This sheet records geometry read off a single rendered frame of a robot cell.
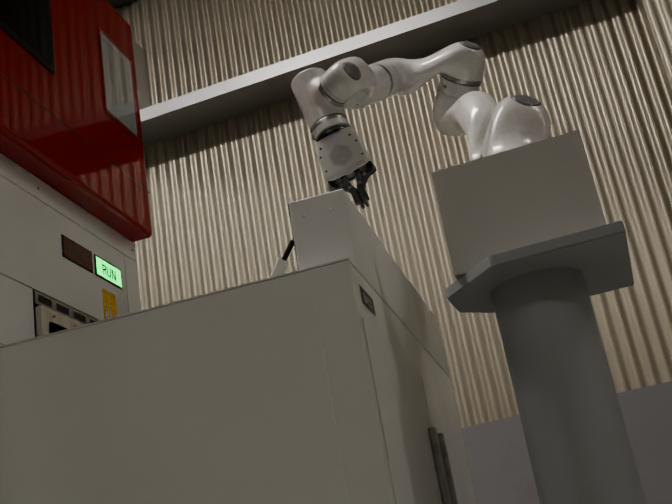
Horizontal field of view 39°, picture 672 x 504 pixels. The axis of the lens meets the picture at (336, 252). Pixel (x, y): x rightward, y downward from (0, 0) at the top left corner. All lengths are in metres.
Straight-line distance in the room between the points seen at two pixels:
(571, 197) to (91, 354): 0.81
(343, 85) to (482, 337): 1.86
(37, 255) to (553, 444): 1.00
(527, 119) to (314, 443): 0.88
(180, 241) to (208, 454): 2.87
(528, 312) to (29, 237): 0.93
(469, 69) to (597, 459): 1.11
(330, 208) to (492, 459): 2.19
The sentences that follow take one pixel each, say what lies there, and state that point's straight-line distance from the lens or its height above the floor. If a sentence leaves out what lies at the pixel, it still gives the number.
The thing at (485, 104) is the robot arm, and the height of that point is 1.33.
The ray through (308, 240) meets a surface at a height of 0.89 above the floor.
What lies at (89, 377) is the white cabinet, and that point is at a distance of 1.52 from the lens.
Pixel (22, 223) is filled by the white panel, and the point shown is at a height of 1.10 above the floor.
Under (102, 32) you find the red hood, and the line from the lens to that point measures 2.35.
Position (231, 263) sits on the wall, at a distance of 4.09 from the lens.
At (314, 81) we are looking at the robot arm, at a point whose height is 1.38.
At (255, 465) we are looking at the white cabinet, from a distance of 1.39.
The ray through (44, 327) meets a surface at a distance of 1.80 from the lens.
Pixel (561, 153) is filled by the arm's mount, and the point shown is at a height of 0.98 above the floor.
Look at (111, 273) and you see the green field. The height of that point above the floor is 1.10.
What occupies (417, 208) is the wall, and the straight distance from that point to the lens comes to 3.87.
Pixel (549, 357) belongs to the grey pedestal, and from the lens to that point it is 1.56.
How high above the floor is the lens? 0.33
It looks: 21 degrees up
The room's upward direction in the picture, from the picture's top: 10 degrees counter-clockwise
